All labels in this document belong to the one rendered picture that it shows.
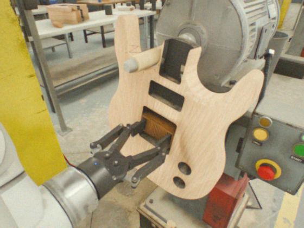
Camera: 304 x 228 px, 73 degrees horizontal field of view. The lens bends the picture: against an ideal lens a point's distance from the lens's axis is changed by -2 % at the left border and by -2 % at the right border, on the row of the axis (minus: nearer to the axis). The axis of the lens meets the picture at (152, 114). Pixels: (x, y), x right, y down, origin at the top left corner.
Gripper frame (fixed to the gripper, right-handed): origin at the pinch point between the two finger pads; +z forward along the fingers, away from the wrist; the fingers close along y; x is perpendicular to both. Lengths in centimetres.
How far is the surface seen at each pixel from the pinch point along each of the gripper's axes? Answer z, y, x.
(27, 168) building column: -12, -80, -77
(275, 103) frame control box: 23.3, 19.8, 7.8
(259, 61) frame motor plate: 53, 8, 7
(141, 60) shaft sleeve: -3.5, -3.0, 18.5
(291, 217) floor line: 91, 64, -98
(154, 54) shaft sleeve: 0.6, -3.1, 18.7
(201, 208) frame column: 33, 14, -67
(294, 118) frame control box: 19.3, 24.7, 8.4
